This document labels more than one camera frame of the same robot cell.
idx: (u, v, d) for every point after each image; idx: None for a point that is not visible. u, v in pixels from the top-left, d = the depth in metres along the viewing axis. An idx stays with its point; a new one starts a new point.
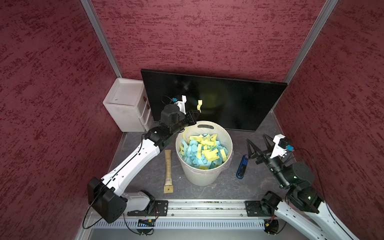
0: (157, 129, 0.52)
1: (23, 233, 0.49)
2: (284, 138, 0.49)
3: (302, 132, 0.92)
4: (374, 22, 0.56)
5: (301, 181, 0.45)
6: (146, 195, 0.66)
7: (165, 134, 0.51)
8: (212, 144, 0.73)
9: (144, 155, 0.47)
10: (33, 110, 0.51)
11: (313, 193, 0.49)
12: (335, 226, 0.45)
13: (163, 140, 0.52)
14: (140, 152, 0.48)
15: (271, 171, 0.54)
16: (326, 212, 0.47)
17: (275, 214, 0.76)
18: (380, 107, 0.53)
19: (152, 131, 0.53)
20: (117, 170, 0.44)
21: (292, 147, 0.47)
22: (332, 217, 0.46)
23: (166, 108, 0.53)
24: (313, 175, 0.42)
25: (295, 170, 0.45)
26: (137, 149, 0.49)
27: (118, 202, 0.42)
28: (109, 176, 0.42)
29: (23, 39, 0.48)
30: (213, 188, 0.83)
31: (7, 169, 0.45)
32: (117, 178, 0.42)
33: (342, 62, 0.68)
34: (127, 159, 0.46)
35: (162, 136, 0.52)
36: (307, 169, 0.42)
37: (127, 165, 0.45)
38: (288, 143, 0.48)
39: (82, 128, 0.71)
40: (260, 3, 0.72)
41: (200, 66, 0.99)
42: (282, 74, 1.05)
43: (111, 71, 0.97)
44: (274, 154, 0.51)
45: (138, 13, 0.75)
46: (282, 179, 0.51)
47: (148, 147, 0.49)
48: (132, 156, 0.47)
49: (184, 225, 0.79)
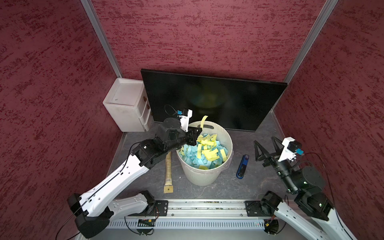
0: (147, 144, 0.47)
1: (23, 234, 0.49)
2: (294, 141, 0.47)
3: (302, 132, 0.92)
4: (373, 22, 0.56)
5: (310, 186, 0.42)
6: (143, 198, 0.65)
7: (155, 152, 0.45)
8: (212, 144, 0.73)
9: (124, 177, 0.42)
10: (33, 110, 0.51)
11: (324, 200, 0.47)
12: (343, 233, 0.45)
13: (151, 158, 0.44)
14: (122, 173, 0.42)
15: (279, 175, 0.52)
16: (335, 219, 0.46)
17: (275, 214, 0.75)
18: (380, 107, 0.53)
19: (141, 146, 0.46)
20: (96, 190, 0.40)
21: (301, 151, 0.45)
22: (340, 224, 0.45)
23: (166, 121, 0.47)
24: (324, 181, 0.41)
25: (305, 175, 0.44)
26: (121, 167, 0.43)
27: (94, 223, 0.40)
28: (89, 196, 0.40)
29: (23, 38, 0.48)
30: (213, 188, 0.83)
31: (7, 169, 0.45)
32: (93, 200, 0.39)
33: (342, 62, 0.68)
34: (109, 178, 0.42)
35: (151, 154, 0.44)
36: (318, 174, 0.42)
37: (105, 186, 0.41)
38: (298, 146, 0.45)
39: (82, 128, 0.71)
40: (260, 3, 0.72)
41: (200, 66, 0.99)
42: (282, 74, 1.05)
43: (111, 71, 0.97)
44: (282, 158, 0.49)
45: (138, 13, 0.75)
46: (290, 184, 0.49)
47: (132, 167, 0.43)
48: (114, 176, 0.42)
49: (184, 225, 0.79)
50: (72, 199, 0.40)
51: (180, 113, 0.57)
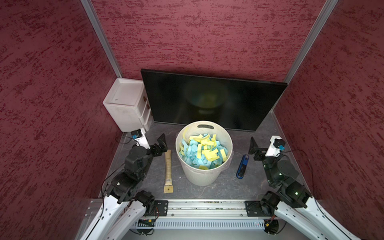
0: (120, 180, 0.49)
1: (22, 234, 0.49)
2: (279, 138, 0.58)
3: (302, 132, 0.92)
4: (374, 21, 0.56)
5: (287, 178, 0.49)
6: (138, 203, 0.64)
7: (130, 184, 0.49)
8: (212, 144, 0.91)
9: (107, 219, 0.44)
10: (33, 110, 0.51)
11: (301, 189, 0.53)
12: (325, 220, 0.48)
13: (129, 190, 0.47)
14: (104, 216, 0.44)
15: (265, 167, 0.59)
16: (315, 205, 0.51)
17: (275, 214, 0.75)
18: (380, 107, 0.53)
19: (115, 185, 0.48)
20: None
21: (283, 147, 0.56)
22: (322, 211, 0.50)
23: (130, 154, 0.49)
24: (296, 171, 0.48)
25: (280, 167, 0.51)
26: (100, 212, 0.45)
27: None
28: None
29: (23, 39, 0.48)
30: (213, 188, 0.83)
31: (7, 169, 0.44)
32: None
33: (342, 62, 0.68)
34: (90, 227, 0.43)
35: (127, 187, 0.48)
36: (291, 166, 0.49)
37: (90, 235, 0.42)
38: (280, 143, 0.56)
39: (82, 128, 0.71)
40: (260, 3, 0.72)
41: (200, 66, 0.99)
42: (282, 74, 1.05)
43: (111, 71, 0.97)
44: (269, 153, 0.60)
45: (138, 13, 0.75)
46: (271, 176, 0.53)
47: (111, 206, 0.45)
48: (95, 222, 0.44)
49: (185, 225, 0.79)
50: None
51: (136, 136, 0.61)
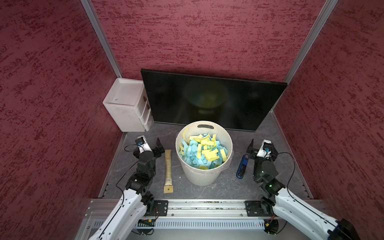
0: (136, 177, 0.60)
1: (23, 234, 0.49)
2: (268, 143, 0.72)
3: (302, 132, 0.92)
4: (374, 21, 0.56)
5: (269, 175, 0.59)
6: (140, 203, 0.64)
7: (145, 181, 0.59)
8: (212, 144, 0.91)
9: (128, 207, 0.51)
10: (33, 110, 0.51)
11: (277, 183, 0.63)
12: (296, 203, 0.53)
13: (144, 186, 0.58)
14: (124, 204, 0.51)
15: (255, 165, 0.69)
16: (286, 192, 0.58)
17: (275, 212, 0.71)
18: (380, 107, 0.53)
19: (132, 181, 0.58)
20: (103, 228, 0.45)
21: (269, 149, 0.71)
22: (292, 196, 0.56)
23: (141, 156, 0.60)
24: (276, 171, 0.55)
25: (263, 166, 0.61)
26: (120, 202, 0.52)
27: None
28: (96, 236, 0.43)
29: (23, 38, 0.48)
30: (213, 188, 0.83)
31: (7, 169, 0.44)
32: (105, 236, 0.43)
33: (342, 62, 0.68)
34: (111, 214, 0.48)
35: (143, 184, 0.58)
36: (273, 166, 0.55)
37: (112, 221, 0.47)
38: (266, 146, 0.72)
39: (82, 128, 0.71)
40: (260, 3, 0.72)
41: (200, 66, 0.99)
42: (282, 74, 1.05)
43: (111, 71, 0.97)
44: (260, 154, 0.71)
45: (138, 13, 0.75)
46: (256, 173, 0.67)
47: (131, 196, 0.53)
48: (116, 210, 0.49)
49: (185, 225, 0.79)
50: None
51: (140, 143, 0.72)
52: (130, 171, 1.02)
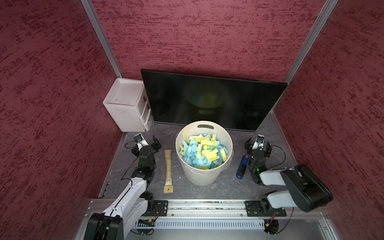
0: (141, 169, 0.67)
1: (23, 234, 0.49)
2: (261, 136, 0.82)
3: (302, 132, 0.92)
4: (374, 21, 0.56)
5: (257, 161, 0.69)
6: (141, 199, 0.65)
7: (147, 173, 0.64)
8: (212, 144, 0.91)
9: (137, 189, 0.55)
10: (33, 110, 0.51)
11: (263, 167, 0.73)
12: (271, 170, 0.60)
13: (147, 177, 0.62)
14: (133, 187, 0.55)
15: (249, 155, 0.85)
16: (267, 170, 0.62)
17: (271, 202, 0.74)
18: (380, 107, 0.53)
19: (138, 172, 0.64)
20: (115, 203, 0.48)
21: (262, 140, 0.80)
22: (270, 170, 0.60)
23: (142, 151, 0.64)
24: (264, 157, 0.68)
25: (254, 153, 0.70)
26: (129, 185, 0.56)
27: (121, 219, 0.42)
28: (111, 208, 0.46)
29: (23, 38, 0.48)
30: (213, 188, 0.83)
31: (7, 169, 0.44)
32: (119, 208, 0.46)
33: (342, 62, 0.68)
34: (121, 194, 0.51)
35: (145, 175, 0.62)
36: (262, 153, 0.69)
37: (123, 197, 0.50)
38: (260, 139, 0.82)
39: (82, 128, 0.71)
40: (260, 3, 0.72)
41: (200, 66, 0.99)
42: (282, 74, 1.05)
43: (111, 71, 0.97)
44: (254, 145, 0.82)
45: (138, 13, 0.75)
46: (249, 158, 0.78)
47: (137, 181, 0.58)
48: (126, 190, 0.53)
49: (184, 225, 0.79)
50: (90, 222, 0.41)
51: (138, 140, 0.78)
52: (130, 171, 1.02)
